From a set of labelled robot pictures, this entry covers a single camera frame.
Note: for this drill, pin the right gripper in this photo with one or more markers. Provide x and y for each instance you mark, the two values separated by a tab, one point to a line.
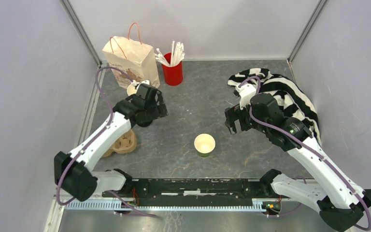
233	113

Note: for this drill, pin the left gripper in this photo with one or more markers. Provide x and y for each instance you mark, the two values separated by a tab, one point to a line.
161	110

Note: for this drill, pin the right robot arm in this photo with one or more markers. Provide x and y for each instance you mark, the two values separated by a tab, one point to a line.
339	201

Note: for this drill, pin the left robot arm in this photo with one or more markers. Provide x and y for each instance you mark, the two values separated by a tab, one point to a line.
73	171

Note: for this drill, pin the brown paper takeout bag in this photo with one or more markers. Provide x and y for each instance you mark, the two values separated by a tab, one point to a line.
134	59

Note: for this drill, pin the stack of black lids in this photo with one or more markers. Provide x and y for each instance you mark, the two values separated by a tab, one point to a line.
144	123

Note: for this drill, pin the stack of paper cups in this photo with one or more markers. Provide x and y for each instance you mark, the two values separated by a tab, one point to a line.
132	89

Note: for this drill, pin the red cup holder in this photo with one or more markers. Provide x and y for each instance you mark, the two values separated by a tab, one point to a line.
173	76

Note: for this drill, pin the cardboard cup carrier tray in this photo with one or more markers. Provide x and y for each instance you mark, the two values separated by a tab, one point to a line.
125	144

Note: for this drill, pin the white wrapped straws bundle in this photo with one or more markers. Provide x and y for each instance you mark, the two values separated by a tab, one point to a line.
176	55

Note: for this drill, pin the black white striped cloth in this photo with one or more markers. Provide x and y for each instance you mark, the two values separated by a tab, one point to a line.
291	100

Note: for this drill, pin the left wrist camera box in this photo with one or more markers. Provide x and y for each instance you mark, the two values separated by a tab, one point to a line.
135	84

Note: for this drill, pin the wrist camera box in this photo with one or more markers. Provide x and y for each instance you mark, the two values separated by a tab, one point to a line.
245	93
135	84

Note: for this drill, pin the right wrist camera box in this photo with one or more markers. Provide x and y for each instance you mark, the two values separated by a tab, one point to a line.
245	93

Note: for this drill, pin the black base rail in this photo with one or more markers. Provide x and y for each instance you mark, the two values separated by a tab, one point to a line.
196	192

